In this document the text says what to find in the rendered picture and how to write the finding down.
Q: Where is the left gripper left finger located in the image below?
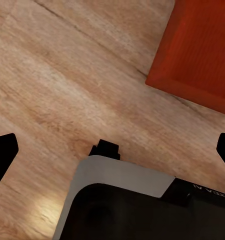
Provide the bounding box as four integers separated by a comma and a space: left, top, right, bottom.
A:
0, 133, 19, 181

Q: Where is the storage box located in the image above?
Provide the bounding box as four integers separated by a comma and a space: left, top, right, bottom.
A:
146, 0, 225, 114

